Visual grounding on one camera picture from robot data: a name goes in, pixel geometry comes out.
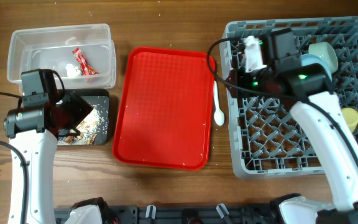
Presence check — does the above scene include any light blue plate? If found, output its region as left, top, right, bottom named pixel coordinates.
left=300, top=54, right=332, bottom=80

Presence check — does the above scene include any red serving tray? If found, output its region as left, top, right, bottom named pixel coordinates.
left=112, top=47, right=214, bottom=170

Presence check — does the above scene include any mint green bowl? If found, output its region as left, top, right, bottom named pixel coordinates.
left=308, top=42, right=339, bottom=73

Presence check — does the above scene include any right black cable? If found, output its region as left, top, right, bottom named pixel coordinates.
left=206, top=38, right=358, bottom=203

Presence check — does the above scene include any yellow plastic cup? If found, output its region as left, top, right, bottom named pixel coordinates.
left=341, top=108, right=358, bottom=133

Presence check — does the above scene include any clear plastic bin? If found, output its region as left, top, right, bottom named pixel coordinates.
left=7, top=24, right=116, bottom=93

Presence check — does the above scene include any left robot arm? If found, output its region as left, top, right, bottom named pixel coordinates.
left=8, top=128, right=58, bottom=223

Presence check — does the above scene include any white crumpled tissue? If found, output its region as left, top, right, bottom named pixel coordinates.
left=65, top=63, right=82, bottom=78

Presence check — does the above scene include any black cable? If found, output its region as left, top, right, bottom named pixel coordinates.
left=206, top=38, right=358, bottom=203
left=0, top=91, right=30, bottom=224

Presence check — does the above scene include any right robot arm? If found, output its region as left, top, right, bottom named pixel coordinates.
left=249, top=54, right=358, bottom=223

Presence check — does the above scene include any grey dishwasher rack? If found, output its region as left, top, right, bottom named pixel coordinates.
left=219, top=16, right=358, bottom=179

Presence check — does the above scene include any red snack wrapper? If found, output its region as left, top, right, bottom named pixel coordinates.
left=72, top=47, right=99, bottom=76

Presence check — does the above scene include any black plastic bin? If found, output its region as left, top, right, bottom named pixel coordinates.
left=68, top=89, right=110, bottom=129

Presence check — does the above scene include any left black cable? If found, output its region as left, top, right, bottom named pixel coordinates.
left=0, top=91, right=30, bottom=224

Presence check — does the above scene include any white plastic spoon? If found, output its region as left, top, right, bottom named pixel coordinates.
left=213, top=81, right=225, bottom=126

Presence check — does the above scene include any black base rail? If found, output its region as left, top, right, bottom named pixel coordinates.
left=54, top=203, right=279, bottom=224

